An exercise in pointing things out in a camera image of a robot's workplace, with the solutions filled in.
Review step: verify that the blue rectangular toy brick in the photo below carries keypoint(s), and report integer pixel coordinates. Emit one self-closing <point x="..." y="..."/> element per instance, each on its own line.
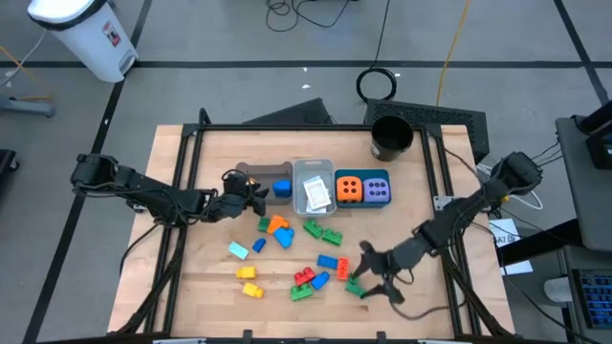
<point x="327" y="262"/>

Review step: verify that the large blue rounded toy brick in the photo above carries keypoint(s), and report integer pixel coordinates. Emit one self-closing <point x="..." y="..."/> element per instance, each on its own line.
<point x="284" y="237"/>

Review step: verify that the purple foam die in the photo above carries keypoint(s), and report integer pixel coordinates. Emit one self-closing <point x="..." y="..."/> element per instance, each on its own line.
<point x="377" y="190"/>

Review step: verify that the red toy brick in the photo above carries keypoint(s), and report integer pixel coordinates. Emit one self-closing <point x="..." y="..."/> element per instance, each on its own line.
<point x="304" y="276"/>

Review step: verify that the grey cart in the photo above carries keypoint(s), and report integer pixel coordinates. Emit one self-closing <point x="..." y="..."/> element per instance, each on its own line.
<point x="583" y="200"/>

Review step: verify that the black bucket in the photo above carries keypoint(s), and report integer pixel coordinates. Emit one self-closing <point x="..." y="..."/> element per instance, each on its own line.
<point x="392" y="138"/>

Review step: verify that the light green toy brick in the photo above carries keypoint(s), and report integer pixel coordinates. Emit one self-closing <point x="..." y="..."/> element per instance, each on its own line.
<point x="301" y="292"/>

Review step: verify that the black perforated panel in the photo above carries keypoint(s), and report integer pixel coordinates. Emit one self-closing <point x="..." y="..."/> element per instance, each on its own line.
<point x="444" y="117"/>

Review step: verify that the white paper sheet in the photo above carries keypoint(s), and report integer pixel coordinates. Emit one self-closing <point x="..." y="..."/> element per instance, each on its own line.
<point x="518" y="268"/>
<point x="502" y="229"/>

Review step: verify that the teal plastic bin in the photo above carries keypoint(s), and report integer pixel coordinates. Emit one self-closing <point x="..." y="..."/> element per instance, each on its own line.
<point x="339" y="173"/>

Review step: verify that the grey plastic bin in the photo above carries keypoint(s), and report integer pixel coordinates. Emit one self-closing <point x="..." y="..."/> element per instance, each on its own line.
<point x="258" y="172"/>

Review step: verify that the yellow toy brick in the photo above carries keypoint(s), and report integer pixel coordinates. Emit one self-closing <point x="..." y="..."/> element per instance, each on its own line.
<point x="246" y="273"/>
<point x="252" y="290"/>

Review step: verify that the light cyan flat toy brick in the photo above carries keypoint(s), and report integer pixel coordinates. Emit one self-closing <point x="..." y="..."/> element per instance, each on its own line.
<point x="238" y="250"/>

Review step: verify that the black aluminium station frame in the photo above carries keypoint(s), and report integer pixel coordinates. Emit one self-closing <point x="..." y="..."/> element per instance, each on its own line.
<point x="306" y="127"/>

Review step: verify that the backlit keyboard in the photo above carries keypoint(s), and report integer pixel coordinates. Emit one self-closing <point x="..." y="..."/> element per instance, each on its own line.
<point x="595" y="298"/>

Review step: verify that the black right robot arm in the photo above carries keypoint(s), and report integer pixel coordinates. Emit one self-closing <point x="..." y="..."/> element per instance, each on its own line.
<point x="459" y="215"/>

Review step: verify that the orange studded toy brick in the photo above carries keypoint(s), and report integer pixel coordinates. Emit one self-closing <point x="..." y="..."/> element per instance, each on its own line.
<point x="343" y="269"/>

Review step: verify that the small dark green toy brick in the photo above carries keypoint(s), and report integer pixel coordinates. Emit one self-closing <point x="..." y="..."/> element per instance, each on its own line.
<point x="263" y="224"/>

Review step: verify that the black angled panel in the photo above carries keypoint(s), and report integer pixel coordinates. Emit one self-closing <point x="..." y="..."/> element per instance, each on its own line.
<point x="301" y="114"/>

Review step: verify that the grey stand base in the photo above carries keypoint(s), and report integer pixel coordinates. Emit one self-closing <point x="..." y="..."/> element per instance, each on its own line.
<point x="28" y="107"/>

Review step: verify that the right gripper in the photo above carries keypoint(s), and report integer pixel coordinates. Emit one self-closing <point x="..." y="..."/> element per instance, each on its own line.
<point x="389" y="265"/>

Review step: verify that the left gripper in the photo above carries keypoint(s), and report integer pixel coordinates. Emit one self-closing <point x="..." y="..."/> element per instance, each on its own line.
<point x="234" y="206"/>

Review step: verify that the small blue rounded toy brick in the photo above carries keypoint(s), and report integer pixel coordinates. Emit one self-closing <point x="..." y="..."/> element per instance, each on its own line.
<point x="258" y="245"/>

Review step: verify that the white trash can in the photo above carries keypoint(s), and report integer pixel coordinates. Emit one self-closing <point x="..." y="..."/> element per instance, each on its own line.
<point x="91" y="43"/>

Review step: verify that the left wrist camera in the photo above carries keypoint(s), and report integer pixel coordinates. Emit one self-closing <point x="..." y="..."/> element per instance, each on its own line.
<point x="235" y="181"/>

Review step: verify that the black box on cart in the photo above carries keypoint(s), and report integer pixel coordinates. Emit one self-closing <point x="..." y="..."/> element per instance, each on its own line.
<point x="600" y="148"/>

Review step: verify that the white plastic bin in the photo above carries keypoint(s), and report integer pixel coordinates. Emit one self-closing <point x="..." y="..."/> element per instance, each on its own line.
<point x="313" y="167"/>

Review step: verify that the grey metal plate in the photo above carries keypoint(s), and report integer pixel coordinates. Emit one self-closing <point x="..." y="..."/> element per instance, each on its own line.
<point x="441" y="203"/>

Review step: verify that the orange sloped toy brick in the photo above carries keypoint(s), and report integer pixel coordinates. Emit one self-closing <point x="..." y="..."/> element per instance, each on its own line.
<point x="276" y="223"/>

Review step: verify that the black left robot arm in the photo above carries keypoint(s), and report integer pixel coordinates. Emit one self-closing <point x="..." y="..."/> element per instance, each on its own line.
<point x="143" y="188"/>

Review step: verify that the orange foam die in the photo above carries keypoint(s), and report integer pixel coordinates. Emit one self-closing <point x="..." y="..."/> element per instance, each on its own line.
<point x="340" y="189"/>

